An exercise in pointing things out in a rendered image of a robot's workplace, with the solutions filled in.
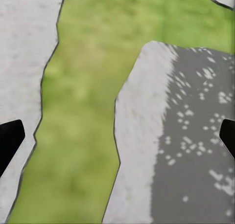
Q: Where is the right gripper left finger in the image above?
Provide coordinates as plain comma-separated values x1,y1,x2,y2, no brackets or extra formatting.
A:
0,120,25,178

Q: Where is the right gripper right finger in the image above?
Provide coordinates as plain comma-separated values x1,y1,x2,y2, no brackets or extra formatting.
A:
219,119,235,159

